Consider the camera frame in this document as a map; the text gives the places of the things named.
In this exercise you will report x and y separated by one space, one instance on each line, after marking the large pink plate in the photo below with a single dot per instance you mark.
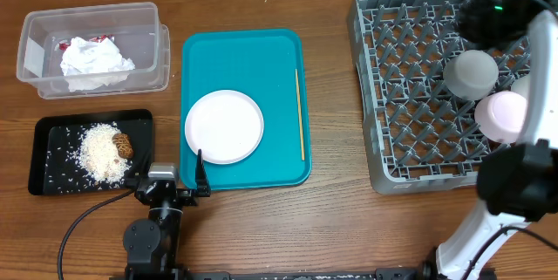
224 126

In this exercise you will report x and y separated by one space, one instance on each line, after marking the rice food scraps pile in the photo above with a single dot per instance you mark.
81 158

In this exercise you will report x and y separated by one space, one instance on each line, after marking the teal serving tray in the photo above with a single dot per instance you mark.
260 64

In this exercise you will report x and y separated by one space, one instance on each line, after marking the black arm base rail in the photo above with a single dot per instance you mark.
378 274

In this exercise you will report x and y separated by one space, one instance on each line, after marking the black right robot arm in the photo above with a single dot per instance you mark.
516 185

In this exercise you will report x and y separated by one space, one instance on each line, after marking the black plastic tray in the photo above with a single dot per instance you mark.
141 121

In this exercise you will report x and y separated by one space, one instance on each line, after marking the clear plastic bin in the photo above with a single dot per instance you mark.
137 32

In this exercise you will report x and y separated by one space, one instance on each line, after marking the white paper cup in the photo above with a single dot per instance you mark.
521 86

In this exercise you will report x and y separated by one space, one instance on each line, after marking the grey bowl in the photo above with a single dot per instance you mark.
471 76

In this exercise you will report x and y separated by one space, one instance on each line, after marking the wooden chopstick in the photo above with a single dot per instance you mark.
299 114

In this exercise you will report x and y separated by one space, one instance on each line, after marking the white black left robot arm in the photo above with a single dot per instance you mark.
152 243

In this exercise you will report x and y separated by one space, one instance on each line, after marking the white napkin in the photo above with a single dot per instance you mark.
89 65

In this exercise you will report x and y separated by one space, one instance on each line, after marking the grey dishwasher rack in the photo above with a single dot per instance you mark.
418 136

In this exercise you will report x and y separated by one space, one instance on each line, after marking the red foil wrapper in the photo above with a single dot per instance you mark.
64 44

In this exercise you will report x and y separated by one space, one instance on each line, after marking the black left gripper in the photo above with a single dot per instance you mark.
132 179

